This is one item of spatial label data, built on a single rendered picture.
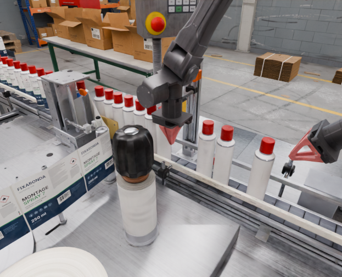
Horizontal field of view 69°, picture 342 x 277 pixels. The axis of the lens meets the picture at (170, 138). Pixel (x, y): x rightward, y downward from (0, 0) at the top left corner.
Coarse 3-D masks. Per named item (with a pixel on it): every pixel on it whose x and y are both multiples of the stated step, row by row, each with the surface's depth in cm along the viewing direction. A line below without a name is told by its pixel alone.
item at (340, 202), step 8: (184, 144) 85; (192, 144) 83; (232, 160) 76; (248, 168) 73; (272, 176) 70; (280, 176) 69; (288, 184) 68; (296, 184) 66; (312, 192) 64; (320, 192) 64; (328, 200) 63; (336, 200) 62
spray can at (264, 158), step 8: (264, 144) 62; (272, 144) 61; (256, 152) 65; (264, 152) 63; (272, 152) 63; (256, 160) 65; (264, 160) 63; (272, 160) 63; (256, 168) 65; (264, 168) 64; (256, 176) 66; (264, 176) 66; (248, 184) 71; (256, 184) 68; (264, 184) 67; (248, 192) 71; (256, 192) 69; (264, 192) 69
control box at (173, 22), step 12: (144, 0) 65; (156, 0) 66; (144, 12) 67; (156, 12) 67; (144, 24) 69; (168, 24) 70; (180, 24) 71; (144, 36) 70; (156, 36) 71; (168, 36) 73
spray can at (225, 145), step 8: (224, 128) 67; (232, 128) 67; (224, 136) 68; (232, 136) 68; (216, 144) 71; (224, 144) 68; (232, 144) 68; (216, 152) 71; (224, 152) 69; (232, 152) 70; (216, 160) 72; (224, 160) 71; (216, 168) 73; (224, 168) 72; (216, 176) 75; (224, 176) 74
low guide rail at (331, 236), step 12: (156, 156) 85; (180, 168) 80; (204, 180) 76; (228, 192) 72; (240, 192) 70; (252, 204) 69; (264, 204) 67; (288, 216) 64; (312, 228) 61; (324, 228) 60; (336, 240) 59
